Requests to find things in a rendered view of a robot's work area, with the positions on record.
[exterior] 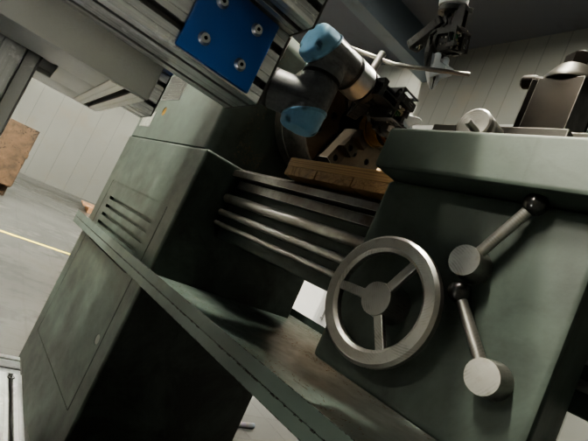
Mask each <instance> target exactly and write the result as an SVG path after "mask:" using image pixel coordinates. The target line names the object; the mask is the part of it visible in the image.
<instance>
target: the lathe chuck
mask: <svg viewBox="0 0 588 441"><path fill-rule="evenodd" d="M346 110H347V108H346V97H345V96H344V95H343V94H342V93H341V92H340V91H339V90H338V91H337V94H336V95H335V97H334V99H333V101H332V104H331V107H330V108H329V110H328V112H327V117H326V119H325V120H324V121H323V123H322V125H321V127H320V128H319V130H318V133H317V134H316V135H315V136H311V137H305V136H300V135H297V134H295V133H293V132H292V131H290V130H288V129H286V128H285V127H284V126H283V141H284V145H285V149H286V151H287V154H288V156H289V158H290V159H291V158H302V159H306V158H307V159H308V160H313V159H314V158H315V157H316V156H317V155H318V153H319V152H320V151H321V150H322V149H323V148H324V147H325V146H326V145H327V144H328V143H329V142H330V141H331V140H332V139H333V137H334V136H335V135H336V134H337V133H338V132H339V124H340V119H341V128H342V129H354V126H355V124H357V123H360V122H361V119H362V118H363V117H364V116H365V115H361V116H359V117H358V118H357V119H356V120H354V119H353V118H351V117H349V116H347V113H344V112H345V111H346ZM380 153H381V150H378V149H376V148H374V147H371V146H368V147H367V148H366V149H365V150H357V151H356V152H355V153H354V154H353V156H352V157H344V159H343V160H342V161H341V162H340V163H339V165H348V166H354V167H360V168H366V169H371V170H377V168H378V167H377V166H376V161H377V159H378V157H379V155H380Z"/></svg>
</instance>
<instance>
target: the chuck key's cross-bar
mask: <svg viewBox="0 0 588 441"><path fill-rule="evenodd" d="M353 48H354V49H355V50H356V51H357V53H359V54H361V55H364V56H367V57H369V58H371V59H373V60H374V59H375V58H376V56H377V55H375V54H372V53H370V52H366V51H363V50H361V49H359V48H357V47H354V46H353ZM382 63H384V64H387V65H390V66H392V67H400V68H406V69H413V70H419V71H426V72H433V73H439V74H451V75H458V76H465V77H470V74H471V73H470V72H463V71H456V70H450V69H443V68H436V67H429V66H417V65H410V64H403V63H396V62H394V61H391V60H388V59H384V58H383V59H382Z"/></svg>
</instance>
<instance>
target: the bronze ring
mask: <svg viewBox="0 0 588 441"><path fill-rule="evenodd" d="M372 126H373V125H371V124H370V122H368V120H367V116H366V115H365V116H364V117H363V118H362V119H361V121H360V130H363V136H364V139H365V141H366V143H367V144H368V145H369V146H371V147H374V148H378V147H381V146H383V145H384V144H385V141H386V139H387V138H386V137H382V136H379V135H378V134H377V133H376V132H375V130H374V129H372Z"/></svg>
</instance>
